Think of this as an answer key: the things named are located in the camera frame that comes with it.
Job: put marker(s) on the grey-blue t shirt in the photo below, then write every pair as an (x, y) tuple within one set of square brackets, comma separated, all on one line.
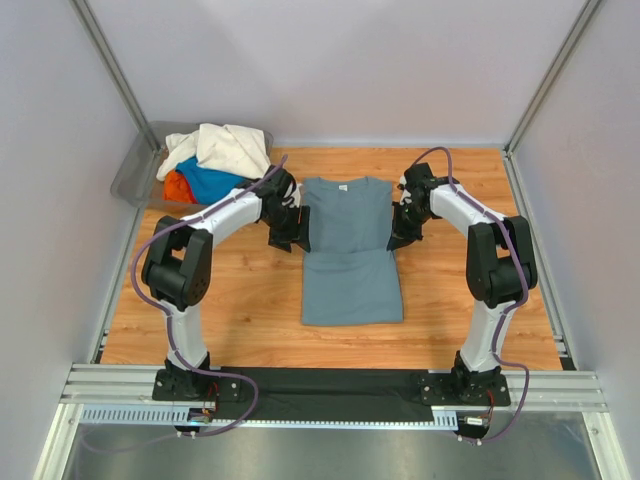
[(350, 278)]

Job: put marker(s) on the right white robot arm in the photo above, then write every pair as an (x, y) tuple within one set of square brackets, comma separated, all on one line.
[(500, 268)]

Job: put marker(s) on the left aluminium corner post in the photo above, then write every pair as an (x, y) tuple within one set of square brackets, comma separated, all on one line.
[(99, 40)]

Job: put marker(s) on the blue t shirt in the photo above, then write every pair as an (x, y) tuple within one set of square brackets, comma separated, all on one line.
[(207, 186)]

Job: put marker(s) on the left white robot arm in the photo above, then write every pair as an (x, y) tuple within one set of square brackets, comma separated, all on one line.
[(178, 261)]

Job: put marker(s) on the orange t shirt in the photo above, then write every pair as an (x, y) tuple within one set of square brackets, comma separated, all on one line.
[(177, 189)]

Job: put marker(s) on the white t shirt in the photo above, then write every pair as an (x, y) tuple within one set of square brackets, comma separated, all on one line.
[(233, 149)]

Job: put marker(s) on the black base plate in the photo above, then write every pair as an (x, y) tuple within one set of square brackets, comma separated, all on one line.
[(330, 395)]

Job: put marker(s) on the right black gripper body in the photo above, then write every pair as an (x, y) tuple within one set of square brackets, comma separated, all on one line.
[(407, 223)]

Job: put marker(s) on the grey plastic bin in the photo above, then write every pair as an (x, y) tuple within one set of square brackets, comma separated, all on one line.
[(136, 180)]

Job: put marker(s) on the grey slotted cable duct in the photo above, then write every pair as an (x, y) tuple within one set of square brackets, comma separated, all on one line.
[(188, 417)]

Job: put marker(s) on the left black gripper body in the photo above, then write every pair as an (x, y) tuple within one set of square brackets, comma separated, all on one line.
[(285, 227)]

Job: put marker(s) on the right aluminium corner post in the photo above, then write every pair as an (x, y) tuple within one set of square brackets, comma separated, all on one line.
[(580, 25)]

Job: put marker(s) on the aluminium rail frame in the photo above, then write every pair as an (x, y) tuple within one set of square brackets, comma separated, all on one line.
[(548, 390)]

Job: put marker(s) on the aluminium corner post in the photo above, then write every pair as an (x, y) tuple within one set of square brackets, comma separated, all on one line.
[(99, 40), (580, 25)]

